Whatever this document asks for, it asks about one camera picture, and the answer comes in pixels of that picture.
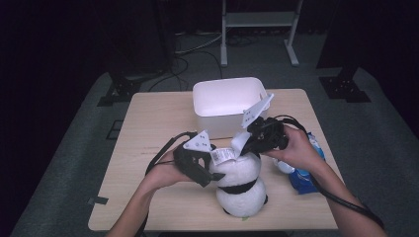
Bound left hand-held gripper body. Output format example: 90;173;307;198
172;129;215;189

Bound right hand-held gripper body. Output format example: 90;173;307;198
241;93;290;154

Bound white wet wipe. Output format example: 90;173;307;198
230;131;253;160

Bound panda plush toy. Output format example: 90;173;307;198
209;147;269;219

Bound white plastic bin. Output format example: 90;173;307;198
192;76;271;140

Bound blue wet wipes pack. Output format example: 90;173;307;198
289;131;327;196

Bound person's left hand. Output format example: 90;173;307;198
145;149;195;191

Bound person's right hand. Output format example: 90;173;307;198
263;125;327;174

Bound dark floor hatch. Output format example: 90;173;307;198
106;119;125;141

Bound black stand base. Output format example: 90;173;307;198
97;70;142;107
318;65;373;104

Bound white metal stand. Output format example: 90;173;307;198
219;0;304;68

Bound black floor cable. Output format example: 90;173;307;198
194;48;225;80
147;55;191;93

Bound grey floor cable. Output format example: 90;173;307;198
174;33;223;55

